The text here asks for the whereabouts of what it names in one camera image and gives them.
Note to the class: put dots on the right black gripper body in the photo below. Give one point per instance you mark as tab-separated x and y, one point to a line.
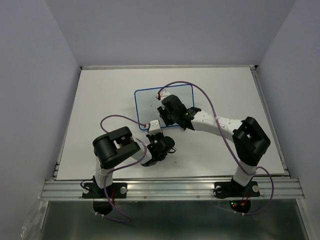
168	118

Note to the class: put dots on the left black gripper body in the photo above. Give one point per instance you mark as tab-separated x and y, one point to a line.
153	138

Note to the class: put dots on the blue framed whiteboard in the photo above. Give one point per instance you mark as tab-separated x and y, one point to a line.
146	103

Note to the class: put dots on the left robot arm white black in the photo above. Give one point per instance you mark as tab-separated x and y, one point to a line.
113	148

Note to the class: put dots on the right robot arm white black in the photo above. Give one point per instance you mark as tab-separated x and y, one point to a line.
249	139

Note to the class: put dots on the clear plastic sheet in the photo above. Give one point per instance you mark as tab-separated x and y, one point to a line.
34	220

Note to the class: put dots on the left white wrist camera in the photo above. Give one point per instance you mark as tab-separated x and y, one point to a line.
154	127

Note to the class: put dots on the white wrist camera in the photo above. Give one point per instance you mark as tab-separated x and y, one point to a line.
154	127
162	95

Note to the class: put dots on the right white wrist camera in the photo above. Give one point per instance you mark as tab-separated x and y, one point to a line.
162	95

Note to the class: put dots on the aluminium back rail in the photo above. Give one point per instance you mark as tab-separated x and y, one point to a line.
170	66

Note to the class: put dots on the aluminium rail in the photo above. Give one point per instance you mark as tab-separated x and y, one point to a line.
170	66
256	80
170	189

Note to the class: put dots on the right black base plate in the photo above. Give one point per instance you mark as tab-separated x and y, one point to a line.
231	189

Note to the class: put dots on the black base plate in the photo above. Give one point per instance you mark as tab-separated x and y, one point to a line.
231	189
118	190

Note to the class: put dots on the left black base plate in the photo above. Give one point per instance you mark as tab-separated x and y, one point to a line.
118	190

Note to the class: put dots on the aluminium right side rail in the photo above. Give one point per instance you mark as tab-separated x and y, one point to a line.
256	80

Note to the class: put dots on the aluminium front rail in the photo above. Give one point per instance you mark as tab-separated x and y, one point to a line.
170	189

